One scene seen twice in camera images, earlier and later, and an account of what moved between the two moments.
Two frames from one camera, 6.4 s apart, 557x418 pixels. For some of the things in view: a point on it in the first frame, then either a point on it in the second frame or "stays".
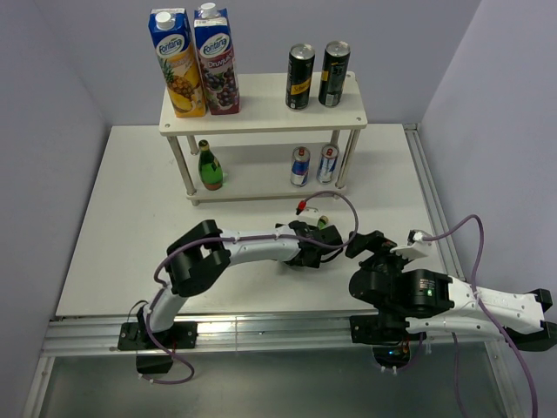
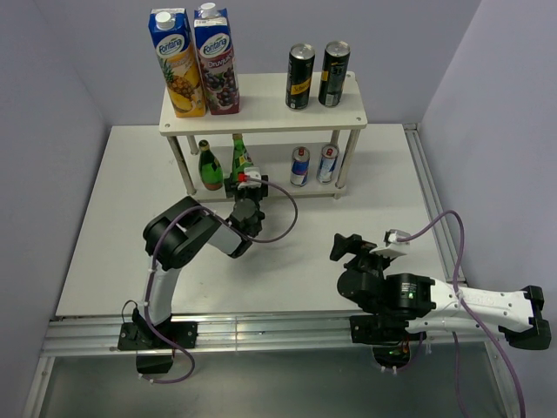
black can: (333, 72) stays
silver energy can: (327, 163) stays
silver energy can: (299, 168) stays
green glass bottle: (210, 169) stays
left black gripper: (313, 264) -> (231, 190)
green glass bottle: (323, 222) -> (241, 159)
